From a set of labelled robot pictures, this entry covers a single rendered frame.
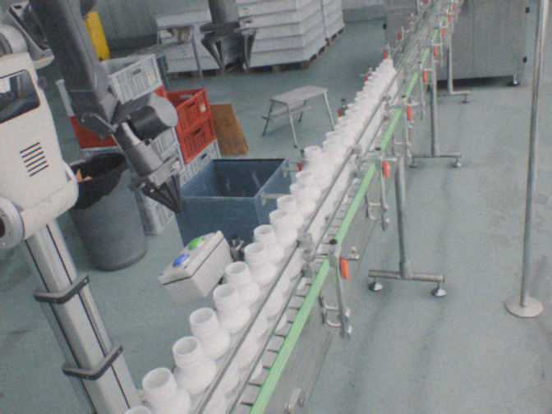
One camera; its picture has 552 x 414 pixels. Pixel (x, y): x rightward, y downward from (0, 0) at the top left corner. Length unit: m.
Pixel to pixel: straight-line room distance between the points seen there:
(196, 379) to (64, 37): 0.53
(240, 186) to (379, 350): 0.95
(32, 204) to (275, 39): 6.59
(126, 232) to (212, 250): 2.24
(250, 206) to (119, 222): 1.71
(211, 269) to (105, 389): 0.67
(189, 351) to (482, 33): 5.08
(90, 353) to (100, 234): 1.77
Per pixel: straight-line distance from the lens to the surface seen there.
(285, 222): 0.95
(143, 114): 0.93
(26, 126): 1.24
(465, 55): 5.61
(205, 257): 0.98
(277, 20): 7.58
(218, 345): 0.75
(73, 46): 0.87
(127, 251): 3.28
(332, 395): 2.17
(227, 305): 0.77
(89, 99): 0.92
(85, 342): 1.47
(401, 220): 2.40
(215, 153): 4.53
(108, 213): 3.14
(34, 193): 1.25
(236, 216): 1.61
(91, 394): 1.59
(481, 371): 2.26
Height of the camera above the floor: 1.61
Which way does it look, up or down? 26 degrees down
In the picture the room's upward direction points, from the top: 11 degrees counter-clockwise
